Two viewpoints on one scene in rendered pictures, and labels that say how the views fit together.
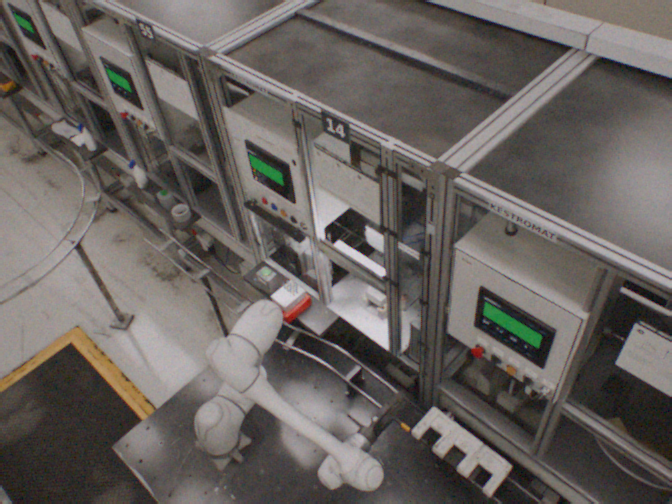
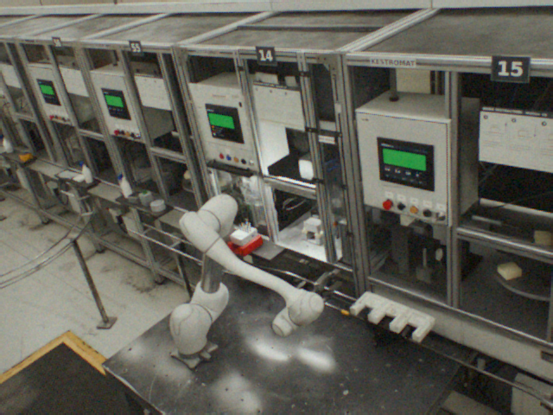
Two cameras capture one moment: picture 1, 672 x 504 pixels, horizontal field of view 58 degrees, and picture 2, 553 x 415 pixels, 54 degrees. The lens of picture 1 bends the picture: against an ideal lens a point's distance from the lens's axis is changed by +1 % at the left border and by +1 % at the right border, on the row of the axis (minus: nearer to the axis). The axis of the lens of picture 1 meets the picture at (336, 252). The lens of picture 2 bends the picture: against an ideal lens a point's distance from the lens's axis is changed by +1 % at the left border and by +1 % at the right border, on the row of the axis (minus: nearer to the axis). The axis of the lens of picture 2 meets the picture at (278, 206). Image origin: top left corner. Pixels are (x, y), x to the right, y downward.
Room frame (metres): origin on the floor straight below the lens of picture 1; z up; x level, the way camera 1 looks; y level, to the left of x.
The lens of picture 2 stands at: (-0.94, 0.10, 2.58)
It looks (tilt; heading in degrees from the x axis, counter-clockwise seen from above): 29 degrees down; 358
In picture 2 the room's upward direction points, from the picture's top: 10 degrees counter-clockwise
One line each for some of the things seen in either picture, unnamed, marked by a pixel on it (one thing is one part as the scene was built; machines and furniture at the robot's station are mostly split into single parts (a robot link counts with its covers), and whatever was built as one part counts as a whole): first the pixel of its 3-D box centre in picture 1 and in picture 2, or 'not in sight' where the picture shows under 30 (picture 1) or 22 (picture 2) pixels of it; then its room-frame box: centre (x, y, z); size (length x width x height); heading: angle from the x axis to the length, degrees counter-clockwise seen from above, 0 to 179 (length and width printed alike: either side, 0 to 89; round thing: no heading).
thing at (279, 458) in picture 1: (315, 470); (273, 361); (1.04, 0.20, 0.66); 1.50 x 1.06 x 0.04; 41
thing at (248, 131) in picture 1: (289, 159); (238, 119); (1.95, 0.14, 1.60); 0.42 x 0.29 x 0.46; 41
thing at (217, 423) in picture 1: (216, 424); (187, 325); (1.21, 0.59, 0.85); 0.18 x 0.16 x 0.22; 147
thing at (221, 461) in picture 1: (225, 443); (195, 348); (1.19, 0.58, 0.71); 0.22 x 0.18 x 0.06; 41
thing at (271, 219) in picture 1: (274, 218); (229, 168); (1.86, 0.25, 1.37); 0.36 x 0.04 x 0.04; 41
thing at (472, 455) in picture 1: (459, 452); (391, 319); (0.97, -0.38, 0.84); 0.36 x 0.14 x 0.10; 41
